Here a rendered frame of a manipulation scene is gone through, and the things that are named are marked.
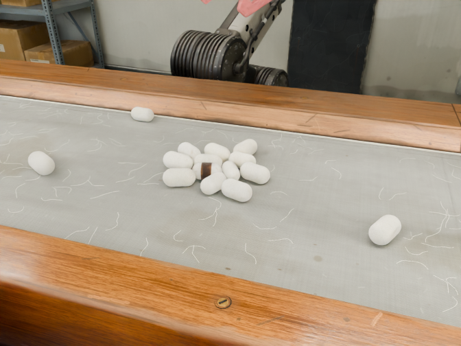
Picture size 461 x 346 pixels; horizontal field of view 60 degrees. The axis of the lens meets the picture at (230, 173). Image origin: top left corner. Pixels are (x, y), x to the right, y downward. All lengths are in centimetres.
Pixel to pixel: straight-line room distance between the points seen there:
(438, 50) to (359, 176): 204
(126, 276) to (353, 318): 16
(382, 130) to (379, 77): 196
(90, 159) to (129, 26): 249
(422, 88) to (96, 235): 230
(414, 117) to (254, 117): 22
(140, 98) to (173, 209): 27
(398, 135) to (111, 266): 40
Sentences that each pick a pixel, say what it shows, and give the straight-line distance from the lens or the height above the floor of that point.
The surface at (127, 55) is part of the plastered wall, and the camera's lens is 305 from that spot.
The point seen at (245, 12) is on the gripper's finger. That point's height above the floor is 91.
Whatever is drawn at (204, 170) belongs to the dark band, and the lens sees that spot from 44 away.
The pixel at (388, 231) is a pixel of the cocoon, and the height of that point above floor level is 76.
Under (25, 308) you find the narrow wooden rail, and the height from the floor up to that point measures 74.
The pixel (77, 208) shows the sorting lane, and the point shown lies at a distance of 44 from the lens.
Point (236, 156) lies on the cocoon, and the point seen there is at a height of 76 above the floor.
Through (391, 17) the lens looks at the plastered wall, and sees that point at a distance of 245.
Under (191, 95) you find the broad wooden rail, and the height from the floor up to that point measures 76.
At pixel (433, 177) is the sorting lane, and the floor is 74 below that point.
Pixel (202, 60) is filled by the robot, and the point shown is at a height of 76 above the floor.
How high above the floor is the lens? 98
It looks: 32 degrees down
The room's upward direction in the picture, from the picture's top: straight up
